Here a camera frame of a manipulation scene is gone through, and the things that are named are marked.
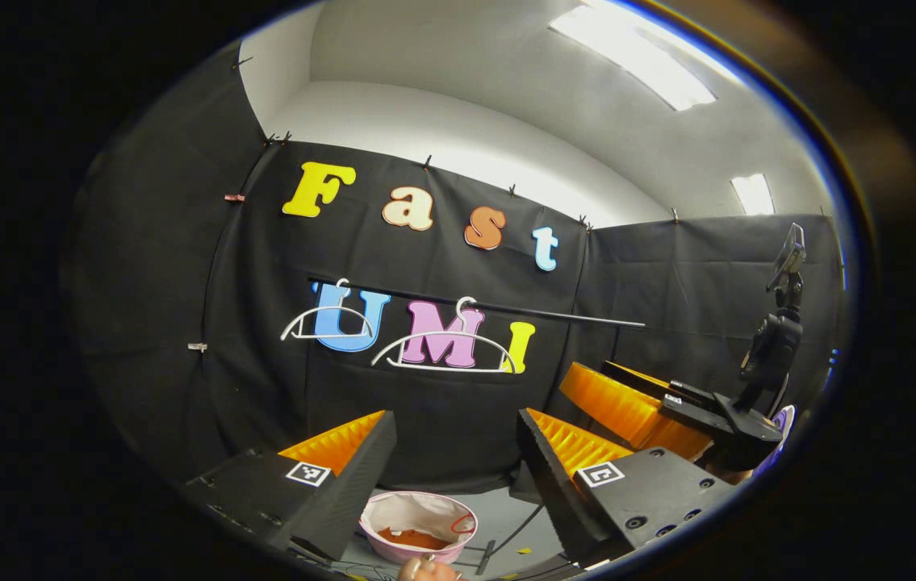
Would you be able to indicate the small ceiling light panel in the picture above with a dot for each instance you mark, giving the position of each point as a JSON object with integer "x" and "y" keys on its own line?
{"x": 752, "y": 194}

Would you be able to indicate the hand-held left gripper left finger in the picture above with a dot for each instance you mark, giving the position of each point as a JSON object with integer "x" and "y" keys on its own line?
{"x": 353, "y": 484}

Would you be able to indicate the white plastic hanger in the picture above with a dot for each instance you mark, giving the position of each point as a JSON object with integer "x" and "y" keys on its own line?
{"x": 441, "y": 334}
{"x": 304, "y": 316}

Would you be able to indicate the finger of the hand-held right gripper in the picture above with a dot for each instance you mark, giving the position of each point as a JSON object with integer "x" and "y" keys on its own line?
{"x": 635, "y": 373}
{"x": 627, "y": 411}

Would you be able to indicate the long ceiling light panel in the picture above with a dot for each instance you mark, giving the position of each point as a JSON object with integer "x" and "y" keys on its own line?
{"x": 635, "y": 48}

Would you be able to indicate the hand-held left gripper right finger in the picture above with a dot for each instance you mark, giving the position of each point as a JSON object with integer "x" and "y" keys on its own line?
{"x": 550, "y": 480}

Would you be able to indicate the pink white laundry hamper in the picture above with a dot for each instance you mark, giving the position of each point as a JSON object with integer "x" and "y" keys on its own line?
{"x": 417, "y": 512}

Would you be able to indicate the black clothes rack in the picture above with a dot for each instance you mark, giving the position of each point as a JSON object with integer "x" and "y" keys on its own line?
{"x": 570, "y": 317}

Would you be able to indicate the black backdrop cloth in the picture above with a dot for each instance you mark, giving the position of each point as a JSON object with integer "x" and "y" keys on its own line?
{"x": 167, "y": 282}

